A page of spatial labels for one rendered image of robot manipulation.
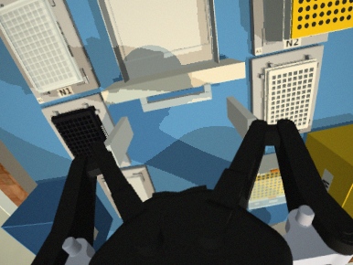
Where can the dark blue open-top bin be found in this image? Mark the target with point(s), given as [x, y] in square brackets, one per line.
[40, 207]

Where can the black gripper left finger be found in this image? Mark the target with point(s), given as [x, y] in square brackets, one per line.
[71, 237]

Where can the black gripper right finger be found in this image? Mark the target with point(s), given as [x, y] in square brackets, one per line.
[318, 229]

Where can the blue flat mat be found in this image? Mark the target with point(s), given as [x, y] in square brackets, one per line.
[182, 146]

